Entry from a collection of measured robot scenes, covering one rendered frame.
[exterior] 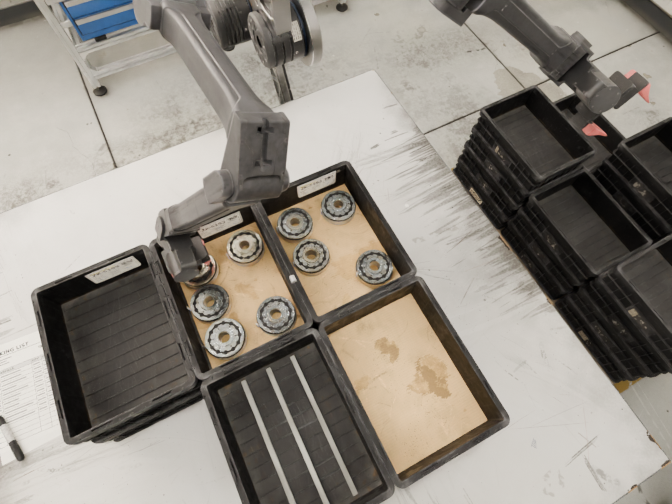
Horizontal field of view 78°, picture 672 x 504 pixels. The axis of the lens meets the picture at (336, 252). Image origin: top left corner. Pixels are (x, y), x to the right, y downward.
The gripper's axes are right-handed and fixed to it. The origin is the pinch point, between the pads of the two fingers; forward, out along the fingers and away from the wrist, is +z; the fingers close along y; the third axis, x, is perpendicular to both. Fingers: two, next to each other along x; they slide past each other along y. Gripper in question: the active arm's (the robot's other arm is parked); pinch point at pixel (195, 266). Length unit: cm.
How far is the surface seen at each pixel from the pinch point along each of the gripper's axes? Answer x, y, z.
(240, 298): -12.5, 7.3, 4.1
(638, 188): -30, 166, 39
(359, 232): -9.4, 46.1, 4.8
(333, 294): -23.0, 30.6, 4.4
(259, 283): -10.8, 13.6, 4.2
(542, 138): 8, 149, 41
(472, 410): -65, 48, 4
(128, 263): 7.8, -15.2, -2.4
